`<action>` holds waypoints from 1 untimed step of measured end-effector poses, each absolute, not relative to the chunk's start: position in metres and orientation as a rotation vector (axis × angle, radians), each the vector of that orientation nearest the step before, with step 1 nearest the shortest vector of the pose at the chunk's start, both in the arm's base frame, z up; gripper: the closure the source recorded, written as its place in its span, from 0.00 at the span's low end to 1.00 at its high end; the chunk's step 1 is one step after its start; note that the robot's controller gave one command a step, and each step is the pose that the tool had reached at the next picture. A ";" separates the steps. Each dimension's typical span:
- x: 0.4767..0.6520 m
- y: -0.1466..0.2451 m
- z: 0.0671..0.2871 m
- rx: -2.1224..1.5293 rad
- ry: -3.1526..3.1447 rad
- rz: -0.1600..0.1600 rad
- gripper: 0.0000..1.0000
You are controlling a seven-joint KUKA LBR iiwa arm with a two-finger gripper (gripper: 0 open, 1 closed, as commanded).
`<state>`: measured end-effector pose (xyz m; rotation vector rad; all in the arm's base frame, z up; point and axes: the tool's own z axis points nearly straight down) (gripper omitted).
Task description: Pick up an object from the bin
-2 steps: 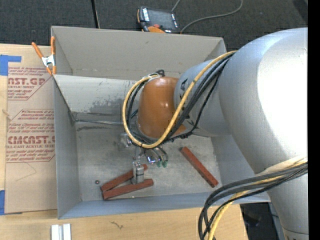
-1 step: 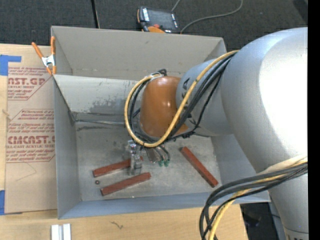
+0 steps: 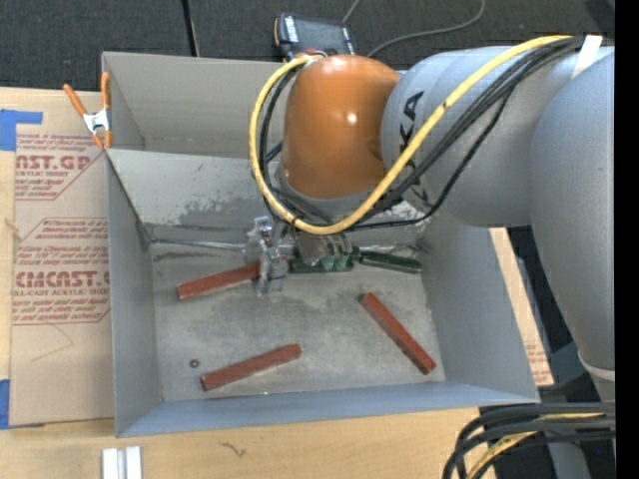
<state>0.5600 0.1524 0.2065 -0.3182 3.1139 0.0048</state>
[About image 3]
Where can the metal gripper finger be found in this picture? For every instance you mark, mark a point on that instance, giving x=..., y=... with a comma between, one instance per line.
x=260, y=237
x=274, y=275

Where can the red-brown flat block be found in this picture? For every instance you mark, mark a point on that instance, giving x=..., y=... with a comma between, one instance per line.
x=249, y=367
x=214, y=282
x=397, y=332

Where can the grey metal bin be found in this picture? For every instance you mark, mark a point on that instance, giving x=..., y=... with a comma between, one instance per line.
x=309, y=327

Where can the dark green flat block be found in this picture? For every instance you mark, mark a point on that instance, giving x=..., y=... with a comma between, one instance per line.
x=394, y=262

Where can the brown cardboard board red print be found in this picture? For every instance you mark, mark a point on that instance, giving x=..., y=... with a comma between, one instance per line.
x=60, y=247

